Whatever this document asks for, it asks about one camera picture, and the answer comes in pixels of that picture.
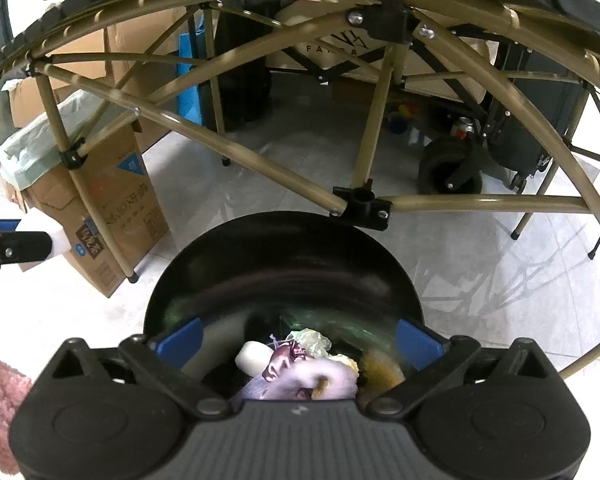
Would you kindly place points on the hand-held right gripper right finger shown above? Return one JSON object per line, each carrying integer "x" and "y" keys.
{"x": 420, "y": 345}

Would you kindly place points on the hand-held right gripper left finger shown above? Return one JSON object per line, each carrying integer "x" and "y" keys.
{"x": 180, "y": 344}

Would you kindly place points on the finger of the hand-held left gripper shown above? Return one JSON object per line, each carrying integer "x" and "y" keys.
{"x": 25, "y": 247}
{"x": 0, "y": 226}

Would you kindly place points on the yellow white plush toy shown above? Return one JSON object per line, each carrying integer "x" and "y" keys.
{"x": 382, "y": 370}

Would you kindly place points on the white foam cylinder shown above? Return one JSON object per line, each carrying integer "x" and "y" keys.
{"x": 252, "y": 357}

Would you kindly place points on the purple fluffy headband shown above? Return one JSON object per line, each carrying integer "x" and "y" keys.
{"x": 330, "y": 380}

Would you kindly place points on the clear plastic wrap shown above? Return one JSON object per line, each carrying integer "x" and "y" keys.
{"x": 310, "y": 342}

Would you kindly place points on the black round trash bin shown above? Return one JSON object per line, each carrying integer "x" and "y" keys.
{"x": 280, "y": 260}

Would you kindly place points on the green plastic bag liner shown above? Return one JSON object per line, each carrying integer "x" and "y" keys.
{"x": 30, "y": 160}

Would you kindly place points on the printed cardboard box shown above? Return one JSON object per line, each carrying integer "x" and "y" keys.
{"x": 125, "y": 210}

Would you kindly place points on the small plain cardboard box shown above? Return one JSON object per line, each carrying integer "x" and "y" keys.
{"x": 25, "y": 105}

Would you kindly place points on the person's pink fuzzy clothing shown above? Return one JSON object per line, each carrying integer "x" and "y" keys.
{"x": 2, "y": 410}

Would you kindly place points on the large plain cardboard box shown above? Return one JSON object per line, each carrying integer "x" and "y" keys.
{"x": 140, "y": 50}

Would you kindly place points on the blue paper bag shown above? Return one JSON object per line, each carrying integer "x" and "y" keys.
{"x": 190, "y": 90}

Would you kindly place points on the black suitcase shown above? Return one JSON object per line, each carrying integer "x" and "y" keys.
{"x": 540, "y": 120}

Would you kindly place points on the black upright case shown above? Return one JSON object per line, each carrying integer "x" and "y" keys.
{"x": 242, "y": 70}

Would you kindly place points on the folding table frame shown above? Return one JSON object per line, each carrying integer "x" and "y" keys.
{"x": 480, "y": 204}

